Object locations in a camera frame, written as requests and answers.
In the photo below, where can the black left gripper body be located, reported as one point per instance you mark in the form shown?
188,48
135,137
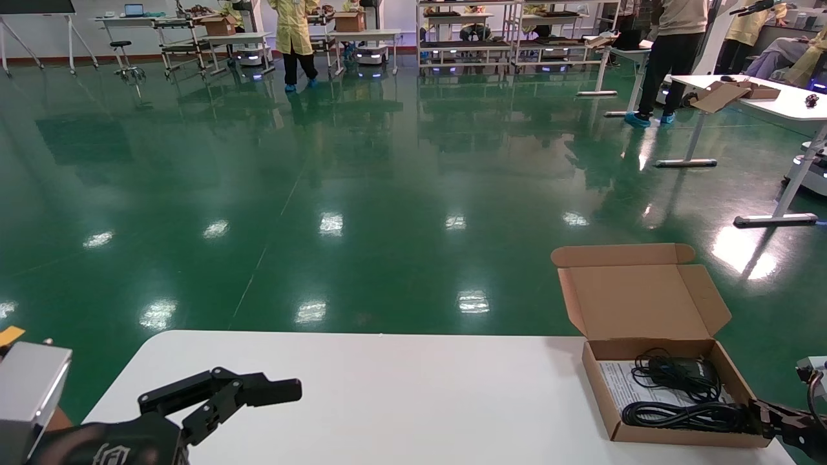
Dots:
110,445

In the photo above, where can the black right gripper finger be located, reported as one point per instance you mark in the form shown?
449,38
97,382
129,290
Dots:
782,433
772,413

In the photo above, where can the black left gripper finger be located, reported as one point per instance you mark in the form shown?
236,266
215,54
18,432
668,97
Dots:
278,391

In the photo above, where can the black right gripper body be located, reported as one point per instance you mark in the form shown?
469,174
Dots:
814,436

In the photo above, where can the brown cardboard storage box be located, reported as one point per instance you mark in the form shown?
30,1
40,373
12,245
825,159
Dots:
639,297

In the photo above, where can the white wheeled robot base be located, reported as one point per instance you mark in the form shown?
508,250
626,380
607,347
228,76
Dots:
249,57
371,55

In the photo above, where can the open flat cardboard box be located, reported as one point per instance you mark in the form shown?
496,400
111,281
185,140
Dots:
723,97

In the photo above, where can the small orange tag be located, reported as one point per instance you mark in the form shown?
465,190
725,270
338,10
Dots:
10,336

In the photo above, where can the white printed paper manual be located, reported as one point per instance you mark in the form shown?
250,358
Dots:
617,387

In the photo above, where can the white robot with column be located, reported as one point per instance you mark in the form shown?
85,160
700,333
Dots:
807,168

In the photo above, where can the large white desk grey feet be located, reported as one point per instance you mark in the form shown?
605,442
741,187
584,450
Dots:
795,106

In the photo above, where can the seated person grey trousers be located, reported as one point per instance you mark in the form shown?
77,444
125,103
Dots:
785,58

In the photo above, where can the white table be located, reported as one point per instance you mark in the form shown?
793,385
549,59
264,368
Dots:
365,33
239,37

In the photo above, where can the person in yellow coat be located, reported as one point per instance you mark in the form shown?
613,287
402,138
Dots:
294,29
753,26

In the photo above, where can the person beige top black trousers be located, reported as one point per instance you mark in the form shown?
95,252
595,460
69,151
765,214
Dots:
672,58

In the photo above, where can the tall white robot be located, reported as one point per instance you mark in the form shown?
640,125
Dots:
716,45

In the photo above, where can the dark grey counter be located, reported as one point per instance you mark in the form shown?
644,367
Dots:
801,35

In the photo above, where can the black round stool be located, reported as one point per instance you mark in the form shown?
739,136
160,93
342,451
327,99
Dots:
121,44

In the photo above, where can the metal shelving rack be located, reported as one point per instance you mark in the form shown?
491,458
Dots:
468,45
555,44

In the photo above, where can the black open laptop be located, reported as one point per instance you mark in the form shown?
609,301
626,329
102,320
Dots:
632,40

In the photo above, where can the distant black robot gripper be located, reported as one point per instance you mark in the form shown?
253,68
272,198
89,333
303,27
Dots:
753,8

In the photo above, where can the small open laptop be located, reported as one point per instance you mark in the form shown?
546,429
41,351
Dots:
134,10

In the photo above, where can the crouching person yellow coat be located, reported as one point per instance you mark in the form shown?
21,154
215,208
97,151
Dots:
475,29

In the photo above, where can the dark board on metal stand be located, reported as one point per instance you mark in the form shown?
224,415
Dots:
39,6

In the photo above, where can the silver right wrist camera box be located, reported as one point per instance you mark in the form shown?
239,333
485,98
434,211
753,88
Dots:
814,368

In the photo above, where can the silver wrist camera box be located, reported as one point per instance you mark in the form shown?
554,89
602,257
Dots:
26,387
814,368

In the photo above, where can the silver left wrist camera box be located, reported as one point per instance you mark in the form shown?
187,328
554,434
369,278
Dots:
26,387

